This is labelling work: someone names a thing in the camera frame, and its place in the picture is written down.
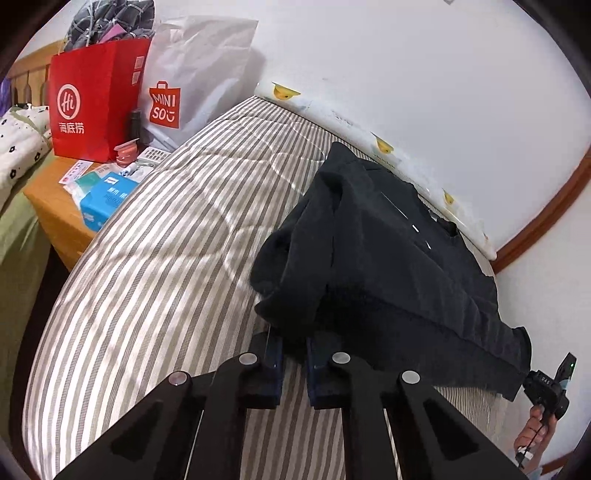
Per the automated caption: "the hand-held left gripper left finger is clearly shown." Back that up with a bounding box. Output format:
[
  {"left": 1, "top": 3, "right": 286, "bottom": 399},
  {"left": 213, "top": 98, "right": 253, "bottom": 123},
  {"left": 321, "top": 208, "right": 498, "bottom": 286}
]
[{"left": 54, "top": 330, "right": 284, "bottom": 480}]

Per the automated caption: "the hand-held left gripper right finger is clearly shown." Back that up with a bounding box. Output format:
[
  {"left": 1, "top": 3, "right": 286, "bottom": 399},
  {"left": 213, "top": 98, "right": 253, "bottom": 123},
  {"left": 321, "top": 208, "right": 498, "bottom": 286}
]
[{"left": 305, "top": 335, "right": 529, "bottom": 480}]

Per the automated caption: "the black sweatshirt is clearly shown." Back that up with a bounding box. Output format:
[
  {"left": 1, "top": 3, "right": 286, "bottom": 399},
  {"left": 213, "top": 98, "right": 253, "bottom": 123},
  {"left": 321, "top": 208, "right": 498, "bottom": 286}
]
[{"left": 249, "top": 142, "right": 533, "bottom": 402}]

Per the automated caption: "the person's right hand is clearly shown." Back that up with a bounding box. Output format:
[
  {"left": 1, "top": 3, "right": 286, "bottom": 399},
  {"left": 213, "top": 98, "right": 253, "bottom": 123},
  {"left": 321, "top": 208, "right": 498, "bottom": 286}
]
[{"left": 514, "top": 402, "right": 555, "bottom": 462}]

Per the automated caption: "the striped quilted mattress pad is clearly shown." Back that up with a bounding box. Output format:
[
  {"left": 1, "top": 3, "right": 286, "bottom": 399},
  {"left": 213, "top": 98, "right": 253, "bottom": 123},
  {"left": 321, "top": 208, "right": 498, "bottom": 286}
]
[{"left": 22, "top": 95, "right": 499, "bottom": 480}]

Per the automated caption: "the blue tissue pack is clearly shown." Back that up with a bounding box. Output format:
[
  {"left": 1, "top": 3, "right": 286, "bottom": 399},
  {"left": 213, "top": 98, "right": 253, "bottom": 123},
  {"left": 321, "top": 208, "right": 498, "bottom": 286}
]
[{"left": 79, "top": 173, "right": 139, "bottom": 232}]

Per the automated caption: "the teal packet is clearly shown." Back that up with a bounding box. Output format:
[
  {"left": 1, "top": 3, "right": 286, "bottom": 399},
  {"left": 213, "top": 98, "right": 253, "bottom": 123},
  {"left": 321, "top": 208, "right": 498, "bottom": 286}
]
[{"left": 74, "top": 168, "right": 112, "bottom": 199}]

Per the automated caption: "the pink plastic item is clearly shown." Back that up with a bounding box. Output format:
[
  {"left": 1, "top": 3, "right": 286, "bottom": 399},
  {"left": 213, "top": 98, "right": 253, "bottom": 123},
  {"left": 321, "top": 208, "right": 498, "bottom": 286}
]
[{"left": 114, "top": 138, "right": 140, "bottom": 168}]

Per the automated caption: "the wooden nightstand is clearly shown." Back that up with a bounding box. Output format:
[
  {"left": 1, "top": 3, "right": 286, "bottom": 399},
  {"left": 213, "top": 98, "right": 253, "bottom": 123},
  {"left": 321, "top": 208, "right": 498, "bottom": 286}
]
[{"left": 23, "top": 154, "right": 153, "bottom": 273}]

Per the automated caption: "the green bed sheet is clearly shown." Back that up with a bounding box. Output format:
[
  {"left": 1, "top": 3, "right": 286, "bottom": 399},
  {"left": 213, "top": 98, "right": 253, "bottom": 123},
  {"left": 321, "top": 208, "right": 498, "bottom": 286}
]
[{"left": 0, "top": 152, "right": 51, "bottom": 453}]

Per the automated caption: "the duck print rolled pad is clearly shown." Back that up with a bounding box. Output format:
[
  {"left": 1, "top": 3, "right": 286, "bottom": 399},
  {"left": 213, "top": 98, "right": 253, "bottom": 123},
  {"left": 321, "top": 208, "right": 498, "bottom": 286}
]
[{"left": 255, "top": 80, "right": 497, "bottom": 259}]

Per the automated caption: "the white leaflet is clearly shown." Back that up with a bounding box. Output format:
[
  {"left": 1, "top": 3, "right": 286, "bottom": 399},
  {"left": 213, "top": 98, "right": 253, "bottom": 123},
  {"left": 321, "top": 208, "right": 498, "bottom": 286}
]
[{"left": 59, "top": 161, "right": 93, "bottom": 185}]

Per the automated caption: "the white plastic shopping bag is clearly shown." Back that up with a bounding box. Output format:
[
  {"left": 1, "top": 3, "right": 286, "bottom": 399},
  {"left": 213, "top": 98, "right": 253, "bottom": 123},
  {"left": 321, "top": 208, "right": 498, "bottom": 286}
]
[{"left": 139, "top": 15, "right": 259, "bottom": 153}]

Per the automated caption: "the red paper bag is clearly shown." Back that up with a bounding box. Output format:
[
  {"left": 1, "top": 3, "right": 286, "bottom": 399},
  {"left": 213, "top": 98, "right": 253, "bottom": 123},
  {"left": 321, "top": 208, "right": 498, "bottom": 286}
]
[{"left": 47, "top": 38, "right": 153, "bottom": 163}]

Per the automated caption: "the wooden headboard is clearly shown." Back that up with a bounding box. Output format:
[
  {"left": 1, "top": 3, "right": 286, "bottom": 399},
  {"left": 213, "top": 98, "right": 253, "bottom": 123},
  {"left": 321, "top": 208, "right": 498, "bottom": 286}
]
[{"left": 8, "top": 41, "right": 63, "bottom": 112}]

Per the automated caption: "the plaid cloth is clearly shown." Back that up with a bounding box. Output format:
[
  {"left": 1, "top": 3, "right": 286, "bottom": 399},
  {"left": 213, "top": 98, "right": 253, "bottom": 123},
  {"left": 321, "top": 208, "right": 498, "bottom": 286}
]
[{"left": 64, "top": 0, "right": 155, "bottom": 51}]

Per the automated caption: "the wooden door frame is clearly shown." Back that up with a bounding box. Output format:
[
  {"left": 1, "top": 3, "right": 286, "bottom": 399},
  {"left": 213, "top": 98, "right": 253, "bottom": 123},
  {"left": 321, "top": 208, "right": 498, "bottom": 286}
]
[{"left": 493, "top": 151, "right": 591, "bottom": 273}]

